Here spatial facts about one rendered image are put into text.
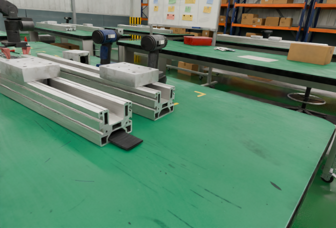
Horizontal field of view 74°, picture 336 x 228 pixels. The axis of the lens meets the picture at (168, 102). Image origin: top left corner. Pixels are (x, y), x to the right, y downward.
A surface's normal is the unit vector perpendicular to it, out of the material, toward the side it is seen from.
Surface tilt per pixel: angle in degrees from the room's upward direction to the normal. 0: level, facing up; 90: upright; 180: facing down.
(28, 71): 90
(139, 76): 90
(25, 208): 0
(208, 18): 90
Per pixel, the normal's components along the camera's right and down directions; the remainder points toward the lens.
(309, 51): -0.73, 0.15
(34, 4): 0.74, 0.27
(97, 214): 0.06, -0.94
